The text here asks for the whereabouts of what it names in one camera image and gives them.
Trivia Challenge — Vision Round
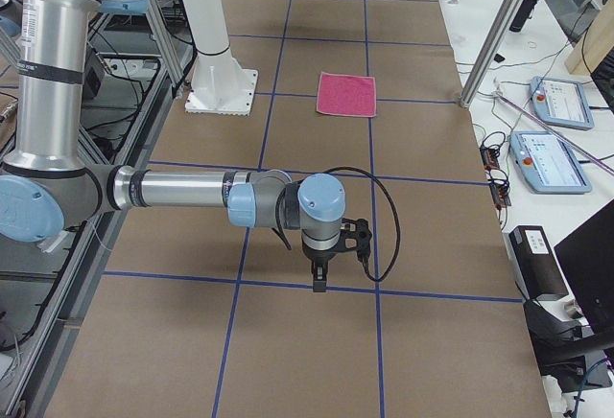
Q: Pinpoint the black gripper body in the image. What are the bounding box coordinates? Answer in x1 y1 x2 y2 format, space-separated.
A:
307 250 333 276

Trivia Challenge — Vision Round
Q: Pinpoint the pink and grey towel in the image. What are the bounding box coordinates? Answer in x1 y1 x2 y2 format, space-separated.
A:
316 72 377 118

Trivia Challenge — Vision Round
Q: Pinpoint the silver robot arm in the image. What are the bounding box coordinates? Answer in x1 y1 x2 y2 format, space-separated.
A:
1 0 345 291

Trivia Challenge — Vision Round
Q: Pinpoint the orange electronics board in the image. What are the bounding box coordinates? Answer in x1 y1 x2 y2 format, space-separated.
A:
480 144 511 211

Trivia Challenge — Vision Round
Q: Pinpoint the black box with white label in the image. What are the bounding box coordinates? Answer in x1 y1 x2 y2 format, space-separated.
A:
508 225 569 301

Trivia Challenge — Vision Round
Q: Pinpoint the near blue teach pendant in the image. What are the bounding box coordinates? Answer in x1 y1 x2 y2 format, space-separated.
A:
509 131 592 195

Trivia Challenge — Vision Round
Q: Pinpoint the blue teach pendant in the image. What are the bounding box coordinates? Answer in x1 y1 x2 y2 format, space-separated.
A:
509 131 592 195
530 77 594 130

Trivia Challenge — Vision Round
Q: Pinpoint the black monitor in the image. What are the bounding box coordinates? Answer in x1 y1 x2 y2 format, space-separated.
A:
555 201 614 333

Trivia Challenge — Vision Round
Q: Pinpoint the far blue teach pendant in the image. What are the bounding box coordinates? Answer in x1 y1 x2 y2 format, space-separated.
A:
530 77 594 130

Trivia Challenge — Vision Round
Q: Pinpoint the wooden board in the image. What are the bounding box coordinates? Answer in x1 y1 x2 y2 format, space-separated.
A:
565 0 613 76

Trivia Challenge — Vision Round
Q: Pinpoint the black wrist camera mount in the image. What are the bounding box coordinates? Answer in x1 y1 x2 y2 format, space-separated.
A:
334 218 372 264

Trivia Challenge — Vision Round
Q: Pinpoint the black camera cable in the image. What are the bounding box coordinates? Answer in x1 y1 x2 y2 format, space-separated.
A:
272 165 402 283

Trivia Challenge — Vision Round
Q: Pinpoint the white pedestal column with base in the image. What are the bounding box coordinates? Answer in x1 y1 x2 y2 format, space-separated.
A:
182 0 258 116

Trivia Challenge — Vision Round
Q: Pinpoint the aluminium frame post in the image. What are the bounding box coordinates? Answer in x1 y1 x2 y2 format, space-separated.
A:
459 0 523 108

